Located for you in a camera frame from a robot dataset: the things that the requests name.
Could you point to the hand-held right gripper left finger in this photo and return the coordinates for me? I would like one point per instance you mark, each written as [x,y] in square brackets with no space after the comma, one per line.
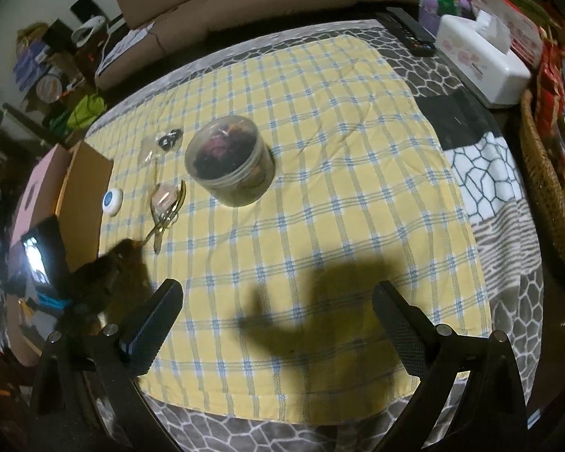
[148,325]

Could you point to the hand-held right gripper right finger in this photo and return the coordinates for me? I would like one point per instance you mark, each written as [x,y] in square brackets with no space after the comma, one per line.
[400,329]

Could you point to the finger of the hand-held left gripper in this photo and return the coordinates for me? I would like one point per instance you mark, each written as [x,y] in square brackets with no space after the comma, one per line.
[122,254]

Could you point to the silver scissors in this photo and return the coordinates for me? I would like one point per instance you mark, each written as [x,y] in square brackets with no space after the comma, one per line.
[161,220]

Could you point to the cardboard box with pink side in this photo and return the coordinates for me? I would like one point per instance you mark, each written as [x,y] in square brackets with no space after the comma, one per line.
[84,188]

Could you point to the small metal nail file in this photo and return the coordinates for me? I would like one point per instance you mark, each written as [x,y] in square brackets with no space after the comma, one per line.
[158,244]

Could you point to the round white blue floss case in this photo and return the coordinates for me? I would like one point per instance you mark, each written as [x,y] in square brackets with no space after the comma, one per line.
[112,201]

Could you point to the pink puff in clear case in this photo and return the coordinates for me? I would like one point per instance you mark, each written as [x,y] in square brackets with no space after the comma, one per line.
[164,196]

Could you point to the clear bag with black pieces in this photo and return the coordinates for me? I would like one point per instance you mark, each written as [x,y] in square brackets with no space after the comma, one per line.
[168,141]

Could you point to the clear round plastic jar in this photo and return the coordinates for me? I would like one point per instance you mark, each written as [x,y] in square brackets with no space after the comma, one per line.
[235,174]

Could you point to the green bag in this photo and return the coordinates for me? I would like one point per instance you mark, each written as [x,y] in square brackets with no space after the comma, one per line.
[82,110]

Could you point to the yellow plaid cloth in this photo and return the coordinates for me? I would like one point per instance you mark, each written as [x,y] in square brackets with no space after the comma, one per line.
[310,197]

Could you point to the wicker basket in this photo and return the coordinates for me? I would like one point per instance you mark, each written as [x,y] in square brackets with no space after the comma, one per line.
[541,174]

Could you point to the purple box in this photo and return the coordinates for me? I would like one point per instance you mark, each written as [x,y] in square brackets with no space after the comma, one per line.
[28,63]

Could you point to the white floral tissue box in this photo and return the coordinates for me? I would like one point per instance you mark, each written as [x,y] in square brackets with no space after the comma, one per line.
[475,61]

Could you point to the red and white snack bag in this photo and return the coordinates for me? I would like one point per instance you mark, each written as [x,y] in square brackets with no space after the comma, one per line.
[513,23]

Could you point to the purple container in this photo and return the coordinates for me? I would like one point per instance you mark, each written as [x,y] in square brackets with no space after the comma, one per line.
[442,2]

